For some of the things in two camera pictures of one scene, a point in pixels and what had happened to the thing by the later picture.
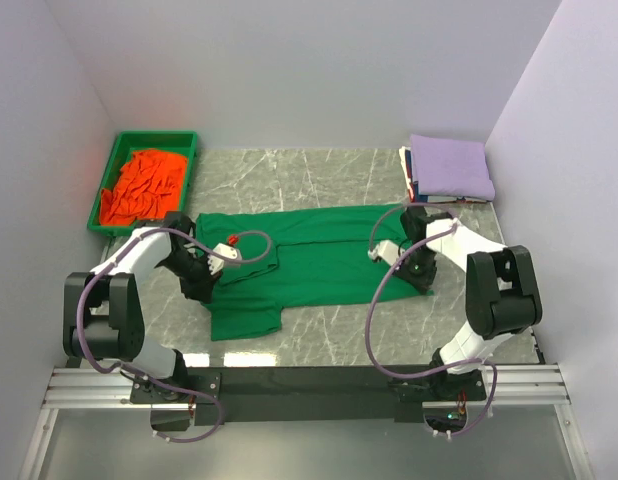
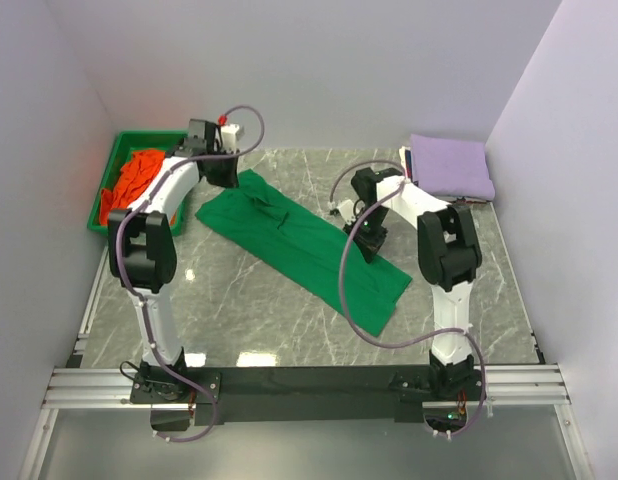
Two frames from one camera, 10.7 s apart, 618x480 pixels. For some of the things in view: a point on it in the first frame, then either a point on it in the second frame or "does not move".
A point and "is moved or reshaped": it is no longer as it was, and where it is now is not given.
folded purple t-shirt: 451,168 does not move
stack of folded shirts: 413,186 does not move
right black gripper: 422,283 → 370,246
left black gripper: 201,289 → 231,181
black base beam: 295,392 does not move
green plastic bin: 183,143 does not move
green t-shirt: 301,259 is moved or reshaped
